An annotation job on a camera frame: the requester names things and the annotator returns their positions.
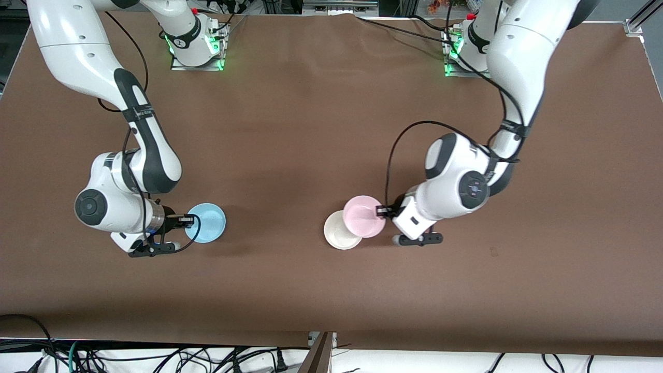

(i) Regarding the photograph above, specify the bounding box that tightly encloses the pink bowl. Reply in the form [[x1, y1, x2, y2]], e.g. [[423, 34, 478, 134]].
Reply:
[[343, 195, 387, 238]]

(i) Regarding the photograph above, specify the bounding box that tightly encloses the blue bowl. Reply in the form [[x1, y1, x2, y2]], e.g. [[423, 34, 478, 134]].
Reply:
[[185, 203, 226, 243]]

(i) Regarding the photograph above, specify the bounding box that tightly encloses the white bowl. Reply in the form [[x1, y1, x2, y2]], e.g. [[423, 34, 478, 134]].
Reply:
[[324, 210, 363, 250]]

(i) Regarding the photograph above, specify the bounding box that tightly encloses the brown table cover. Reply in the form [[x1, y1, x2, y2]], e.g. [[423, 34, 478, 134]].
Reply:
[[0, 13, 663, 358]]

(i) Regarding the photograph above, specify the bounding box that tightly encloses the metal rack device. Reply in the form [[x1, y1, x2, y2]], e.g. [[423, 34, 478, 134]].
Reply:
[[303, 0, 379, 15]]

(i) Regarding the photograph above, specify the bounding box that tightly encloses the orange colourful object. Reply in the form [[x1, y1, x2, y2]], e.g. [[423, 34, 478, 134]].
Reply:
[[427, 0, 467, 13]]

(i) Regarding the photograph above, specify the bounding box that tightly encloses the black looped floor cable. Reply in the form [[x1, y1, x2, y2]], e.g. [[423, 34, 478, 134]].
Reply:
[[0, 313, 55, 373]]

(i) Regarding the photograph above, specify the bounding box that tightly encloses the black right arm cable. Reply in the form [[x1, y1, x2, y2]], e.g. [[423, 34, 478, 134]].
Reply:
[[96, 11, 203, 255]]

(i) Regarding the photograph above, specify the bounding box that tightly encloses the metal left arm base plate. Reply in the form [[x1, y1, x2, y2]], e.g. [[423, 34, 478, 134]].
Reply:
[[442, 27, 490, 78]]

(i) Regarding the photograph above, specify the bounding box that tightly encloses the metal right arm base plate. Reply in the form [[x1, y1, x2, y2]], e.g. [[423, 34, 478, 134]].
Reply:
[[170, 21, 229, 72]]

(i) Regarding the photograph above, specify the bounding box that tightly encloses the metal frame post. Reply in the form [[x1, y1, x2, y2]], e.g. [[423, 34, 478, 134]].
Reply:
[[299, 332, 337, 373]]

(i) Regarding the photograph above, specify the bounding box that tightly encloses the black base cable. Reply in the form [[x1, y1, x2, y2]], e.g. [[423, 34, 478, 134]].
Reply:
[[409, 14, 463, 33], [356, 17, 452, 41]]

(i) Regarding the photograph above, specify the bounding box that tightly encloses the aluminium frame profile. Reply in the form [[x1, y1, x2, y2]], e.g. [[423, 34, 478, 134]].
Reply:
[[624, 0, 663, 38]]

